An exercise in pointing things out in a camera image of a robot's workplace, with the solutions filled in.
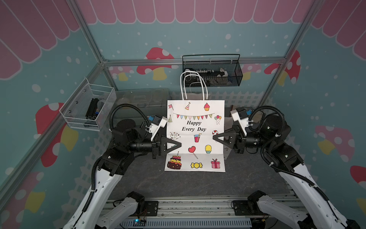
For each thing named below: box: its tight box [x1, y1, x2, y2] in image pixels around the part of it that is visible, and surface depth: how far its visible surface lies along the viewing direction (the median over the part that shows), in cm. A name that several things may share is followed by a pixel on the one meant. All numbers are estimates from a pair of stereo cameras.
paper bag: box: [164, 70, 226, 173], surface depth 51 cm
